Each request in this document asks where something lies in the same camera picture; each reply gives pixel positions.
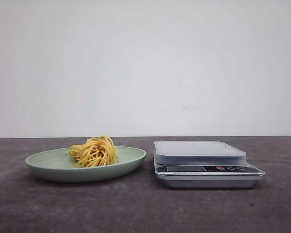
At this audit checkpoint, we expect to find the yellow vermicelli noodle nest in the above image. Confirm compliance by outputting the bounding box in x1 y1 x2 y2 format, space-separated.
69 135 119 168

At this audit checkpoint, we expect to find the silver digital kitchen scale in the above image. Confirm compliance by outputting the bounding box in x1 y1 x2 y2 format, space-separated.
153 141 265 188

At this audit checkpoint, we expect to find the light green round plate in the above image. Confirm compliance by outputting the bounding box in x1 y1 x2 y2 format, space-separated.
25 146 146 183

